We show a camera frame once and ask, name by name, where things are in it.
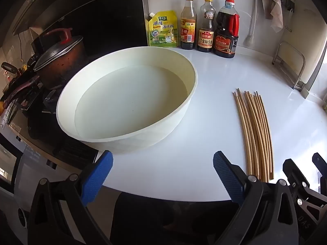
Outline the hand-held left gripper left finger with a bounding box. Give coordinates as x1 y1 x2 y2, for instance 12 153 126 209
27 150 114 245

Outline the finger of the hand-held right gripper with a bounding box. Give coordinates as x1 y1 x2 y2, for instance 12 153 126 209
312 153 327 184
282 159 311 197

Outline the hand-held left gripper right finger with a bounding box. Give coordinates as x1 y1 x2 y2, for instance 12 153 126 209
213 150 299 245

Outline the bundle of wooden chopsticks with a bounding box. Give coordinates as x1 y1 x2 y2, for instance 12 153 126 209
232 88 274 183

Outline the white round plastic basin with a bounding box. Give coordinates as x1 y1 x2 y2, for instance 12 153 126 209
56 46 198 155

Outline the black gas stove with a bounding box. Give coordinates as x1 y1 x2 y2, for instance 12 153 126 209
0 77 100 170

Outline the metal cutting board rack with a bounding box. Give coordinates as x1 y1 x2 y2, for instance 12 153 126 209
271 41 306 90

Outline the white cutting board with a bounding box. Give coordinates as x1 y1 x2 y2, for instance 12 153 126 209
289 8 327 83

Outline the clear soy sauce bottle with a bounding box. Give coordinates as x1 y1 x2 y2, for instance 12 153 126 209
197 0 216 53

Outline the vinegar bottle with orange label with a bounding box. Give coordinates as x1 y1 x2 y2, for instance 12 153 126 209
180 0 197 50

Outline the white hanging dish brush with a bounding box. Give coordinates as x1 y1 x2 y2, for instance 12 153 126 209
243 0 258 45

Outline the beige hanging cloth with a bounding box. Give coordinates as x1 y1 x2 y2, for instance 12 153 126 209
270 0 284 33

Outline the yellow green seasoning pouch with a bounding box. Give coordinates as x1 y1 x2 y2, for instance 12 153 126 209
146 11 178 48

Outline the dark range hood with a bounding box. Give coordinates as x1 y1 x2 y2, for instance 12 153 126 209
10 0 143 57

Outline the pot lid with red handle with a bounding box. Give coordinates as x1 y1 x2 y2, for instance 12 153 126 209
33 28 85 72

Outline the large red-handled soy sauce jug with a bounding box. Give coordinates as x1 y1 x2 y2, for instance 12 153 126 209
213 0 240 59

